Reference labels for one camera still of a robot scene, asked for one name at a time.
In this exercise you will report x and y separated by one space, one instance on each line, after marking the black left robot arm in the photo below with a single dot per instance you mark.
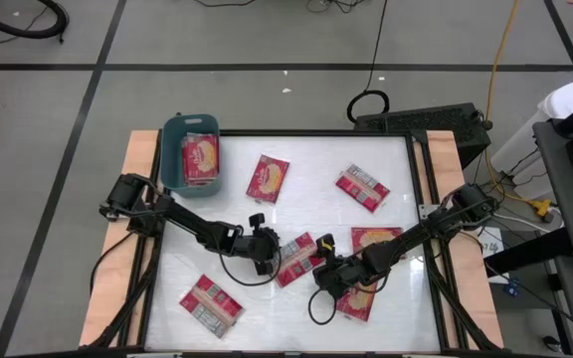
187 224

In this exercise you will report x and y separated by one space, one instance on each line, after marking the small black floor object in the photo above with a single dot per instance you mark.
552 343

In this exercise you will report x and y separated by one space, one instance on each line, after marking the yellow tape tag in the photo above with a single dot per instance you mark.
324 243

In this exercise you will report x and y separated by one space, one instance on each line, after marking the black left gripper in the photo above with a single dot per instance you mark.
249 246

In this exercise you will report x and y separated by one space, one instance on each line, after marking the light wooden side board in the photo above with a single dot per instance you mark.
139 149
443 154

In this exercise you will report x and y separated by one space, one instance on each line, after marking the black aluminium table frame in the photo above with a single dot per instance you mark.
316 133

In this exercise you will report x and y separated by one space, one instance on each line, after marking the white plastic bin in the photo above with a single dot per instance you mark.
565 99

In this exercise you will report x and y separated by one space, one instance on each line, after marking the teal plastic basket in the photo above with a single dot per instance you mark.
172 159

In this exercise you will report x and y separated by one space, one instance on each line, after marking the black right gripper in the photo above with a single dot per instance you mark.
351 273

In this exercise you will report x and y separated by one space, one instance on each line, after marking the black perforated equipment case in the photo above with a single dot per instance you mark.
426 124

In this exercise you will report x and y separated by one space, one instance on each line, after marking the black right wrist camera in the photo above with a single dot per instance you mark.
325 278

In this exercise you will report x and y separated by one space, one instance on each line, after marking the small blue tag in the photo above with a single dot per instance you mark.
514 288

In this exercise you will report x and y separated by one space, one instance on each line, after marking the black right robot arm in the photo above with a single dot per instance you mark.
416 233

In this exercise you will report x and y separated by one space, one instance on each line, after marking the white paper sheet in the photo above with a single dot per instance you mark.
490 246

